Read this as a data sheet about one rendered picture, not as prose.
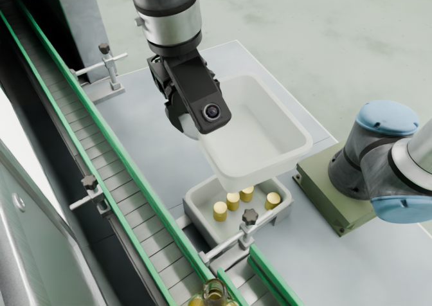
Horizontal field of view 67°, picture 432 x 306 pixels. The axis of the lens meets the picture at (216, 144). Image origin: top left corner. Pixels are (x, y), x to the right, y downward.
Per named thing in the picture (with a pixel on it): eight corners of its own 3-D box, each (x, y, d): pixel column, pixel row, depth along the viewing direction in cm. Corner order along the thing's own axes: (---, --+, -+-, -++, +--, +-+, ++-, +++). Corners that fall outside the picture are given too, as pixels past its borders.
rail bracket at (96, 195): (79, 218, 73) (56, 186, 62) (108, 202, 75) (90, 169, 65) (86, 233, 71) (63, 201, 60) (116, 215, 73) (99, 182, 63)
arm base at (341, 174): (364, 146, 92) (377, 121, 84) (401, 189, 82) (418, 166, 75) (317, 161, 89) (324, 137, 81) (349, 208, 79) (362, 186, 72)
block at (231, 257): (206, 273, 71) (206, 261, 66) (240, 248, 75) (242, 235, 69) (216, 287, 69) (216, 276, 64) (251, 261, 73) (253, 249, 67)
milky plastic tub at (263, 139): (247, 99, 73) (252, 68, 67) (307, 175, 61) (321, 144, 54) (174, 123, 68) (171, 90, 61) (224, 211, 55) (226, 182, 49)
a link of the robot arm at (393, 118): (388, 132, 82) (411, 90, 71) (406, 177, 73) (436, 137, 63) (339, 132, 82) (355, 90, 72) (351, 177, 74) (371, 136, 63)
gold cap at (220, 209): (221, 207, 86) (221, 198, 83) (229, 216, 85) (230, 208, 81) (210, 214, 85) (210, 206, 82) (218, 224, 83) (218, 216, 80)
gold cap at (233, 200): (234, 197, 88) (234, 188, 85) (242, 206, 86) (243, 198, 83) (223, 203, 87) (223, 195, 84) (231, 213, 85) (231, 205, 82)
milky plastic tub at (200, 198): (183, 211, 87) (180, 194, 81) (248, 170, 96) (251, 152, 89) (222, 264, 78) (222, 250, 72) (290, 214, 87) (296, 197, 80)
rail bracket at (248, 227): (198, 267, 65) (195, 242, 55) (262, 222, 71) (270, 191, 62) (207, 280, 63) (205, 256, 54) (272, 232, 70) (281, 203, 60)
